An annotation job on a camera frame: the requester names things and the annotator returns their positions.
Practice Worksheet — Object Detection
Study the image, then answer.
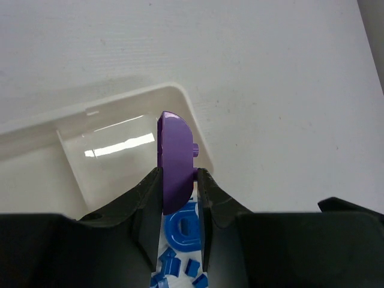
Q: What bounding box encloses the purple rounded lego brick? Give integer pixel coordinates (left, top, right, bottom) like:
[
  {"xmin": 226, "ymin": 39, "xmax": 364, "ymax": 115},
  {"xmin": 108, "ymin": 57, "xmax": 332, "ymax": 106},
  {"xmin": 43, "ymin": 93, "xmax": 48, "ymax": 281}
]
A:
[{"xmin": 157, "ymin": 111, "xmax": 199, "ymax": 215}]

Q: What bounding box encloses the blue arch lego piece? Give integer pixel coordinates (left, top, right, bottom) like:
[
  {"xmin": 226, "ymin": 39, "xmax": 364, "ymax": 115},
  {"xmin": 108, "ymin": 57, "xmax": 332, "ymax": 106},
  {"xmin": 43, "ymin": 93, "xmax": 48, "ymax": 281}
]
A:
[{"xmin": 164, "ymin": 202, "xmax": 201, "ymax": 253}]

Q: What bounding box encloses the small blue lego piece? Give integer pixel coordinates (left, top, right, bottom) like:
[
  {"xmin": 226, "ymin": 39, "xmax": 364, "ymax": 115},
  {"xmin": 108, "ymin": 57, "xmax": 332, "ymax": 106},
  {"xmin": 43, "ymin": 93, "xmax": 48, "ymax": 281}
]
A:
[{"xmin": 159, "ymin": 247, "xmax": 181, "ymax": 277}]

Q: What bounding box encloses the white three-compartment tray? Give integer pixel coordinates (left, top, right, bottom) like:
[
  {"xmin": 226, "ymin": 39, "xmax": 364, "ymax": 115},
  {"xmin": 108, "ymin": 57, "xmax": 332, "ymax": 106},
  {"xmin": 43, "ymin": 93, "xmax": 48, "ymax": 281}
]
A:
[{"xmin": 1, "ymin": 82, "xmax": 214, "ymax": 219}]

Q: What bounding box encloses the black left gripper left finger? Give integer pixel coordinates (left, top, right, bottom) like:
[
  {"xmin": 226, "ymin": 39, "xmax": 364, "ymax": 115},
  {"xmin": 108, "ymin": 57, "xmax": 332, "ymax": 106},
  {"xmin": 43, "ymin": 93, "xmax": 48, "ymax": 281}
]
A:
[{"xmin": 1, "ymin": 169, "xmax": 163, "ymax": 287}]

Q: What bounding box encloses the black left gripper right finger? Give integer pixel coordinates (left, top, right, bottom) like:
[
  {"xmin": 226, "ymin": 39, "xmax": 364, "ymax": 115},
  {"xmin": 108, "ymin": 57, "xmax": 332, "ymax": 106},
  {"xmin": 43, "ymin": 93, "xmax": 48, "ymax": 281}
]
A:
[{"xmin": 197, "ymin": 169, "xmax": 383, "ymax": 287}]

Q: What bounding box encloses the small blue lego tile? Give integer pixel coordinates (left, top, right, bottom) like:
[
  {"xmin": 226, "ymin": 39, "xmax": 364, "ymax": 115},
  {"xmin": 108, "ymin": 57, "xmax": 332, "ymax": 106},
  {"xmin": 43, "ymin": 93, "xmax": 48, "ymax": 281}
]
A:
[
  {"xmin": 185, "ymin": 259, "xmax": 200, "ymax": 278},
  {"xmin": 150, "ymin": 277, "xmax": 169, "ymax": 288},
  {"xmin": 193, "ymin": 274, "xmax": 208, "ymax": 288}
]

